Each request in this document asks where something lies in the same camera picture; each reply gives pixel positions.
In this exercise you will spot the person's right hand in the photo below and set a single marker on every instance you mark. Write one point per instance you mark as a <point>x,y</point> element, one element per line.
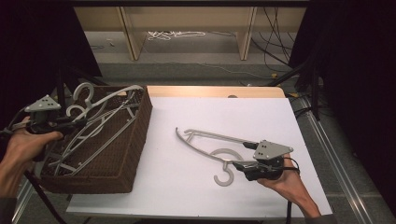
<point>288,183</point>

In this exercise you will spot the metal floor rail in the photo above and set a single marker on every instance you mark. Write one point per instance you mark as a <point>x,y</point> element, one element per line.
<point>335,161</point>
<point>20,207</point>

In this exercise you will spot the brown wicker basket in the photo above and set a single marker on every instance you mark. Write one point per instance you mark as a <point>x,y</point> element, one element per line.
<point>124,155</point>

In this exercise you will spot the person's left hand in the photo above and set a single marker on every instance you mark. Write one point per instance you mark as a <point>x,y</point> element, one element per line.
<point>21,149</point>

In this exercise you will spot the dark curtain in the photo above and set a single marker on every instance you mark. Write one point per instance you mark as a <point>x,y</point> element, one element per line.
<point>361,77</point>
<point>31,62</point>

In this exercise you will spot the black metal stand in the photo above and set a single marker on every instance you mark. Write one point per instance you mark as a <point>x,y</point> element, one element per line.
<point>315,93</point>
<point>60,90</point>

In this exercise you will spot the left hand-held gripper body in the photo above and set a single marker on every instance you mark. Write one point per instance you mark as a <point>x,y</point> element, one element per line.
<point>43,104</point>

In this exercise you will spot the grey plastic clothes hanger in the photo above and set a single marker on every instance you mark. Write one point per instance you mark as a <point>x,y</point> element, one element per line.
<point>74,107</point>
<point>82,84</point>
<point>223,184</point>

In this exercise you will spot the beige wooden shelf unit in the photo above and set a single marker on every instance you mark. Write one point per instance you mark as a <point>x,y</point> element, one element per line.
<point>137,37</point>

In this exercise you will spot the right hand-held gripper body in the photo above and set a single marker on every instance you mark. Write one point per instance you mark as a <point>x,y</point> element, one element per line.
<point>271,151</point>

